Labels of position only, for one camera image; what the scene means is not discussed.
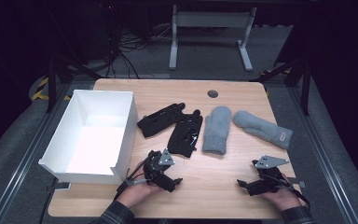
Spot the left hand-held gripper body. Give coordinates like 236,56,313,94
142,147,176,185

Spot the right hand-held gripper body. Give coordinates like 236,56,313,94
251,154,291,196

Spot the grey mitten with label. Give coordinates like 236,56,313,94
232,110,294,150

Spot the plain grey mitten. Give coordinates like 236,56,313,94
201,105,232,156

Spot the white box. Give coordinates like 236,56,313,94
38,89,139,186

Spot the person's right hand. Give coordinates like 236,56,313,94
258,175,303,212

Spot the person's left hand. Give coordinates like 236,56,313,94
117,167,166,209

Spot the black glove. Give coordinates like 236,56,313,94
136,102,186,139
167,109,204,159

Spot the black metal stand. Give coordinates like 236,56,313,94
250,55,312,117
44,50,103,114

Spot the yellow black hazard tape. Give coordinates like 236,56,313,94
31,77,73,102

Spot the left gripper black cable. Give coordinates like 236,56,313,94
114,160,153,201

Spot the grey metal floor rail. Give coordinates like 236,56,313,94
0,83,73,224
287,87,358,224

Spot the tangle of floor cables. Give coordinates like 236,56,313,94
101,3,173,79

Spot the white metal desk frame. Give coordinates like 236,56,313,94
168,4,258,72

